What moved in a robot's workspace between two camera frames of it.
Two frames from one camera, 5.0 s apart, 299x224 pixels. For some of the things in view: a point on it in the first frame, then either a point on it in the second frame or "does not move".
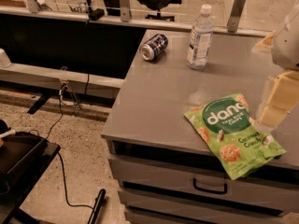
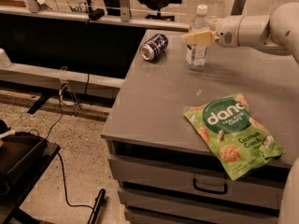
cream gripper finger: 264,45 -> 213,22
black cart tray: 25,157 does not move
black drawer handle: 211,190 does not move
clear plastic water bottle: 201,39 does not move
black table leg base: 96,206 does not move
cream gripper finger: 283,96 -> 202,38
